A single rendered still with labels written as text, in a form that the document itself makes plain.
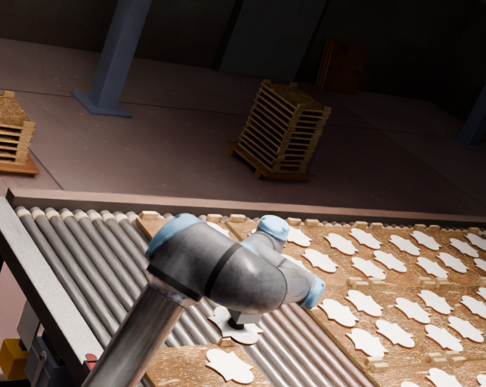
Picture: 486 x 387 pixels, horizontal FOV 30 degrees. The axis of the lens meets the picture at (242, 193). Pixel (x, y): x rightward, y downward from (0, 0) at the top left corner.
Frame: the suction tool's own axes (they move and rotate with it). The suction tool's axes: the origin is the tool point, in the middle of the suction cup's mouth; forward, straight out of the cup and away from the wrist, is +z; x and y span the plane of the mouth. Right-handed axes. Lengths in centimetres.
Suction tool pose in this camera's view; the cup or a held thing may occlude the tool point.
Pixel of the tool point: (234, 328)
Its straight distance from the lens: 230.3
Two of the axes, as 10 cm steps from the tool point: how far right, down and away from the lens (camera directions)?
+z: -3.1, 8.5, 4.3
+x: -8.5, -0.5, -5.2
